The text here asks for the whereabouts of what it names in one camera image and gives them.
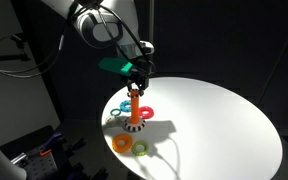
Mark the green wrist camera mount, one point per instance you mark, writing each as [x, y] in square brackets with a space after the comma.
[116, 65]

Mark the orange handled tool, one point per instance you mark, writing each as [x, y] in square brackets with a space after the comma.
[43, 153]

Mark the round white pedestal table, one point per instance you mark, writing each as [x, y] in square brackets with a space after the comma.
[202, 131]

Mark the blue handled clamp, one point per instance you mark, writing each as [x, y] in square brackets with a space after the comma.
[52, 139]

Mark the orange ring stacking stand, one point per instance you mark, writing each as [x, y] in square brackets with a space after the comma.
[134, 123]

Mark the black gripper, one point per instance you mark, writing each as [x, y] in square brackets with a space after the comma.
[140, 75]

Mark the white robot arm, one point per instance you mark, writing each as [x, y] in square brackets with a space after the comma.
[105, 23]

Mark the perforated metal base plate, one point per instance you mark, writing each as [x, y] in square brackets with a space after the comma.
[24, 151]

